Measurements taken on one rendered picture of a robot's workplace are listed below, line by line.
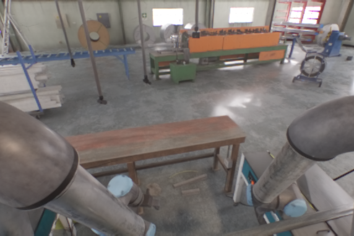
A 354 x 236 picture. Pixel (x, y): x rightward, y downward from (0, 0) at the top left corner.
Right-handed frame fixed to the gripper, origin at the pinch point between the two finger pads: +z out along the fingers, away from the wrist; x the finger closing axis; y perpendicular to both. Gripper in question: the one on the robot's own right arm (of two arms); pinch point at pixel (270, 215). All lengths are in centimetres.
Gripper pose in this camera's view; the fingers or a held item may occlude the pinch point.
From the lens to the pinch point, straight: 132.1
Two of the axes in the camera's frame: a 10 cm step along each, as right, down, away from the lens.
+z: 0.1, 8.7, 4.9
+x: 9.8, -1.2, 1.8
